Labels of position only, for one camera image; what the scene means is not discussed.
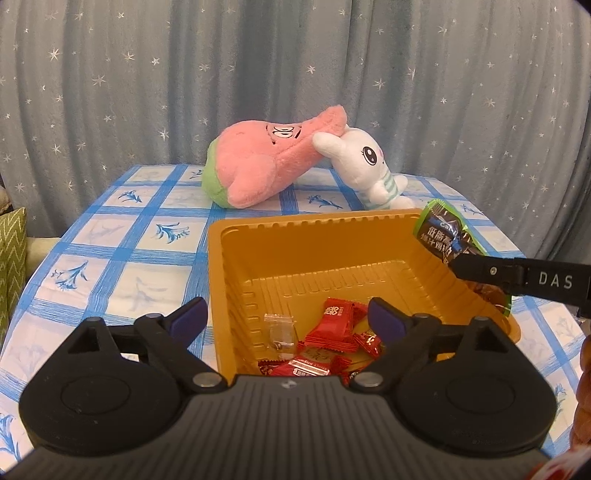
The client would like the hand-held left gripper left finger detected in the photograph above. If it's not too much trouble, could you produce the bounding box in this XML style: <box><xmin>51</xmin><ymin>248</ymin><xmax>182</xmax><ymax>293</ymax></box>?
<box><xmin>65</xmin><ymin>297</ymin><xmax>223</xmax><ymax>394</ymax></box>

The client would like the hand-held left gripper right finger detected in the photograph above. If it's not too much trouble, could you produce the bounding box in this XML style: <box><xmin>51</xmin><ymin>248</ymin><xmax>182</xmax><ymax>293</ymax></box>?
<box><xmin>350</xmin><ymin>297</ymin><xmax>519</xmax><ymax>394</ymax></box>

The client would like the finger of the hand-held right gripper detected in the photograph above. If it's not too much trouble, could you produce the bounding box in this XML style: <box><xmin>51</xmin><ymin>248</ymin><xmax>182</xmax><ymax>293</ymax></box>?
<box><xmin>450</xmin><ymin>253</ymin><xmax>528</xmax><ymax>296</ymax></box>

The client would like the green black snack packet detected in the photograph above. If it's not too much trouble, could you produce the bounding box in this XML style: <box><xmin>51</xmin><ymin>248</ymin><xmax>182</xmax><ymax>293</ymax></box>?
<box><xmin>412</xmin><ymin>199</ymin><xmax>515</xmax><ymax>317</ymax></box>

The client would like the golden plastic tray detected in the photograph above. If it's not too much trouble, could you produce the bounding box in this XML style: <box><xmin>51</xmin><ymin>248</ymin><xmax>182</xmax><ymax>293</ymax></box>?
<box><xmin>206</xmin><ymin>209</ymin><xmax>522</xmax><ymax>378</ymax></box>

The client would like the small clear plastic packet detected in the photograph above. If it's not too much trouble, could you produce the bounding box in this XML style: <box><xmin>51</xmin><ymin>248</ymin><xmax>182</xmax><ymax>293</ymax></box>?
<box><xmin>264</xmin><ymin>312</ymin><xmax>297</xmax><ymax>361</ymax></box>

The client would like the person's right hand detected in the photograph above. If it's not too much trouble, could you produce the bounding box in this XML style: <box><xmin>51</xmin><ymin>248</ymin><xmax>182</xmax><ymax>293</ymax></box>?
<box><xmin>570</xmin><ymin>331</ymin><xmax>591</xmax><ymax>446</ymax></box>

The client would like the blue checked tablecloth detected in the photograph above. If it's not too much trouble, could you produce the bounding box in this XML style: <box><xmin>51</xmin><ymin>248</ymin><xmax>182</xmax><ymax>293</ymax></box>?
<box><xmin>0</xmin><ymin>163</ymin><xmax>583</xmax><ymax>474</ymax></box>

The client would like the white bunny plush toy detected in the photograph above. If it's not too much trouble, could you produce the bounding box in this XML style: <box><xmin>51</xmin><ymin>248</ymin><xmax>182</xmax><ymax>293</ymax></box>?
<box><xmin>313</xmin><ymin>128</ymin><xmax>415</xmax><ymax>211</ymax></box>

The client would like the green sofa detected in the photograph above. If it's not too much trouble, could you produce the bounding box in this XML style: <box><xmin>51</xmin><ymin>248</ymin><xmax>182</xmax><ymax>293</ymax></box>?
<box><xmin>24</xmin><ymin>234</ymin><xmax>62</xmax><ymax>278</ymax></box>

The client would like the pink plush toy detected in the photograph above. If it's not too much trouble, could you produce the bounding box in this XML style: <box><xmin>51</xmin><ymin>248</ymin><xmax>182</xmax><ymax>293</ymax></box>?
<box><xmin>202</xmin><ymin>106</ymin><xmax>350</xmax><ymax>209</ymax></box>

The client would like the grey star curtain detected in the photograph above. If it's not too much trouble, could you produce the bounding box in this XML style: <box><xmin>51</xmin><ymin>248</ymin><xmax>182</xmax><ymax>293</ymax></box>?
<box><xmin>0</xmin><ymin>0</ymin><xmax>358</xmax><ymax>222</ymax></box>
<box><xmin>346</xmin><ymin>0</ymin><xmax>591</xmax><ymax>266</ymax></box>

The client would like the green zigzag cushion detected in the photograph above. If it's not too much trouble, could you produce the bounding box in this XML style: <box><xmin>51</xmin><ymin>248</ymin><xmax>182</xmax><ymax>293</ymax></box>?
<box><xmin>0</xmin><ymin>207</ymin><xmax>27</xmax><ymax>344</ymax></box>

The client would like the red white wrapper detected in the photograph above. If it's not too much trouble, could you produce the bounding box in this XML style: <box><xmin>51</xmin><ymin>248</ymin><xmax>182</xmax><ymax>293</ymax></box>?
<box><xmin>526</xmin><ymin>451</ymin><xmax>591</xmax><ymax>480</ymax></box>

